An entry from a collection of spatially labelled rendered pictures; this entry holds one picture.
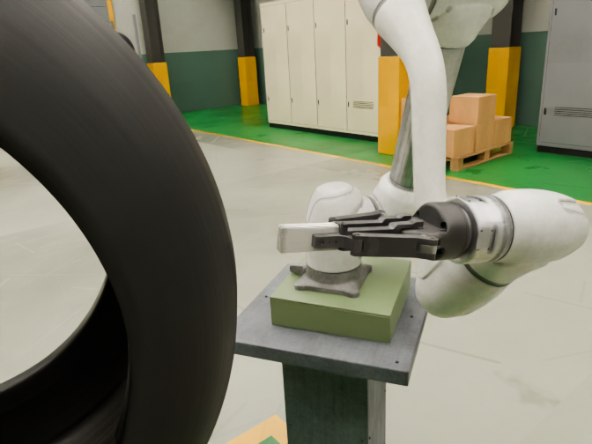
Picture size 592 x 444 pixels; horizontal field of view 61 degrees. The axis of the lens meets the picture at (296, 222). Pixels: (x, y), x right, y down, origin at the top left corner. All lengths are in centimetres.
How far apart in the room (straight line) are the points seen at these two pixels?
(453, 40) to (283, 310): 77
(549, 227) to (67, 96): 58
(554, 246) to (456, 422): 145
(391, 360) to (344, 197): 41
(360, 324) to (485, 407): 101
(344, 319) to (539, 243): 70
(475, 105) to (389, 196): 472
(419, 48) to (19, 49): 71
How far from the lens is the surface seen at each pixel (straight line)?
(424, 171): 88
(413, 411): 214
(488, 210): 67
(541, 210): 72
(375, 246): 57
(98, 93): 32
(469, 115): 605
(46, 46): 32
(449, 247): 63
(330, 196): 129
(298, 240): 56
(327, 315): 132
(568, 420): 225
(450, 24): 111
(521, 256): 71
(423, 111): 89
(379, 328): 130
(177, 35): 1302
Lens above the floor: 136
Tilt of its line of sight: 19 degrees down
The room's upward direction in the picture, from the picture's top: 3 degrees counter-clockwise
